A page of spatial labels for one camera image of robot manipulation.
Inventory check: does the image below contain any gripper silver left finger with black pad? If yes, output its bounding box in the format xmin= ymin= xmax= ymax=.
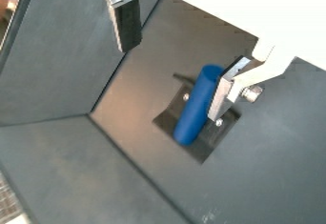
xmin=106 ymin=0 xmax=143 ymax=52

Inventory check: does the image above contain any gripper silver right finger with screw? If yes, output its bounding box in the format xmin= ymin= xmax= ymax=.
xmin=207 ymin=42 xmax=296 ymax=121

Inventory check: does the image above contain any blue cylinder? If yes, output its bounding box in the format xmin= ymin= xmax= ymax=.
xmin=174 ymin=64 xmax=223 ymax=146

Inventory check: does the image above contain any black curved cradle stand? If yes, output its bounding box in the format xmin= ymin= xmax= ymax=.
xmin=151 ymin=72 xmax=242 ymax=165

